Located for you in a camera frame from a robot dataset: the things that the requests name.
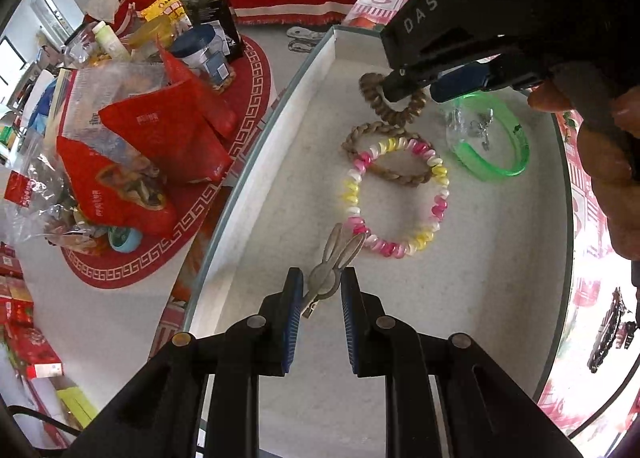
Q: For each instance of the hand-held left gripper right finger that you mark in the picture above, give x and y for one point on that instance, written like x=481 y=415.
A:
x=350 y=323

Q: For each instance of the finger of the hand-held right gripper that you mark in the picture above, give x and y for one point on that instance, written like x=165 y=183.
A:
x=460 y=81
x=400 y=86

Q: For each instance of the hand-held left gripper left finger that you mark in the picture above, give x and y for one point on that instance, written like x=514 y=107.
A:
x=292 y=323

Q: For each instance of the small clear plastic packet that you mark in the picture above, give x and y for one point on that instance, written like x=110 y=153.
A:
x=465 y=123

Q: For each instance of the tan rabbit hair clip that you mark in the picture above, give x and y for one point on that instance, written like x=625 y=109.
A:
x=327 y=268

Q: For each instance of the green translucent bangle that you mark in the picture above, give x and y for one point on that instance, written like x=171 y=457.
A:
x=520 y=153

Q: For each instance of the white shallow tray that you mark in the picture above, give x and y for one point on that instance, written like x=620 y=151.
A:
x=280 y=218

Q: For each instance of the person's right hand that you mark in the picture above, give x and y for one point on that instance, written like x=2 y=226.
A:
x=610 y=178

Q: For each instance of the metal table clamp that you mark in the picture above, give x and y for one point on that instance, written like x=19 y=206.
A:
x=302 y=38

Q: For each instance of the round red patterned mat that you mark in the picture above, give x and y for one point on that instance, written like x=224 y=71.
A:
x=245 y=103

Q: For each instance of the teal round container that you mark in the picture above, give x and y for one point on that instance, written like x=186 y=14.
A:
x=125 y=239

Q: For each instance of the blue white tub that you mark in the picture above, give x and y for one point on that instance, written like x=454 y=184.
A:
x=205 y=53

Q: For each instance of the black printed box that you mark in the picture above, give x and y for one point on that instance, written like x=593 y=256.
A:
x=205 y=3

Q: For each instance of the strawberry print tablecloth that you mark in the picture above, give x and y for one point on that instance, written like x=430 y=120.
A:
x=582 y=258

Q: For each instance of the red snack bag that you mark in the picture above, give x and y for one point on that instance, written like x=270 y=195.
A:
x=110 y=188
x=175 y=123

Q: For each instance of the yellow green box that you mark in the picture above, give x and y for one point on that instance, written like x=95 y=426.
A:
x=75 y=405

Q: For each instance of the yellow packet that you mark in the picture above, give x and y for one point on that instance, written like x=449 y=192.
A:
x=162 y=11

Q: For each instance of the black beaded hair clip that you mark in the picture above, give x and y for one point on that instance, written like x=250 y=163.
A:
x=605 y=328

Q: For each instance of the stack of red boxes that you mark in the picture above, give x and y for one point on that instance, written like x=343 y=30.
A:
x=25 y=328

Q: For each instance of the small dark claw clip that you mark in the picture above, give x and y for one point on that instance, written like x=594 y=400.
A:
x=627 y=335

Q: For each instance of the white bottle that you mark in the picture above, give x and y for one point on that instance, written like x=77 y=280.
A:
x=110 y=38

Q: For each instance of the clear plastic bag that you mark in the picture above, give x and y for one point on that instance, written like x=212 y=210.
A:
x=100 y=88

